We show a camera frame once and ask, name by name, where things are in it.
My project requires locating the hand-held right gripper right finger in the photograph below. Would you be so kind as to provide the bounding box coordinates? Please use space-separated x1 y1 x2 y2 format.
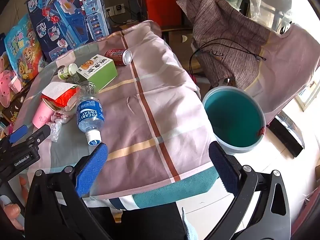
208 141 292 240

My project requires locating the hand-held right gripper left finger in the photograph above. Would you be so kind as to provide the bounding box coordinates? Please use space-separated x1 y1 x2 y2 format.
24 143 113 240

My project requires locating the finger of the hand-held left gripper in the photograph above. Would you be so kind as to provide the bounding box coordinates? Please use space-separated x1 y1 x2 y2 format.
0 124 29 150
15 125 52 153

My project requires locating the pink paper cup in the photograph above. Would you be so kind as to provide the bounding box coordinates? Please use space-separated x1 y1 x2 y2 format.
32 97 59 128

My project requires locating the teal plastic bucket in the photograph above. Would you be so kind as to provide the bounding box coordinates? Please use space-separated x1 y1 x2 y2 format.
202 86 266 155

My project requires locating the clear bottle blue label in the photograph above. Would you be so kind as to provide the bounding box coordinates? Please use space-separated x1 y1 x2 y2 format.
76 81 105 146

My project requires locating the small white bottle green label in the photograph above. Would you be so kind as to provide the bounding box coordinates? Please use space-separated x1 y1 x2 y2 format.
57 63 79 80

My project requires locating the green and white food box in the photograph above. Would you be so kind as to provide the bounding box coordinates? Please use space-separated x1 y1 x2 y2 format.
76 54 118 92

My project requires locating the red drink can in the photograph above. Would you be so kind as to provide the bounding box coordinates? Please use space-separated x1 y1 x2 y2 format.
104 49 133 66

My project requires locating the person's left hand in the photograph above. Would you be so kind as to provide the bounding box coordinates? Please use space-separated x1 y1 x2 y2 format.
0 176 28 231

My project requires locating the white paper tissue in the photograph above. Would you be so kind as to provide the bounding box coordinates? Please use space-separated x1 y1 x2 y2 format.
41 81 75 100

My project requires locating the pink flower toy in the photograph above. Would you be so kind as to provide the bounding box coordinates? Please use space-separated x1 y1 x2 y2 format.
0 52 15 108

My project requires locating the black metal base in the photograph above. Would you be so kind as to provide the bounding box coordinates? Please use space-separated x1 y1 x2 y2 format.
269 112 305 158

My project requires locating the cartoon puppy bag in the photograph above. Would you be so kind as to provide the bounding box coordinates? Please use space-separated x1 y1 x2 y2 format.
4 14 47 85

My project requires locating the blue toy box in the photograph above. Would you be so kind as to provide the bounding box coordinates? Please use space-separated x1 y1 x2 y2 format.
27 0 112 62

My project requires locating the brown and pink draped sheet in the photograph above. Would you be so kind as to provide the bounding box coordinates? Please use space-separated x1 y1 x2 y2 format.
176 0 320 123

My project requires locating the clear plastic bag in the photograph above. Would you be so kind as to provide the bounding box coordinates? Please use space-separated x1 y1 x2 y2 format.
244 0 293 23

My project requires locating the orange-red cabinet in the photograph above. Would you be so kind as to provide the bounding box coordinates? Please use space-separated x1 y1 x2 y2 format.
142 0 182 28

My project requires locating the black cord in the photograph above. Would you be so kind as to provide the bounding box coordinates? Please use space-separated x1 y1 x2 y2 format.
189 39 267 80

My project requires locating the wooden cabinet white handle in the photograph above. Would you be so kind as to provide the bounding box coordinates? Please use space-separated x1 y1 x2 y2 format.
162 29 194 68

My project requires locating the wall power outlet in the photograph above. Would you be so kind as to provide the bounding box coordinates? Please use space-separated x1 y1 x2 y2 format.
106 4 125 17

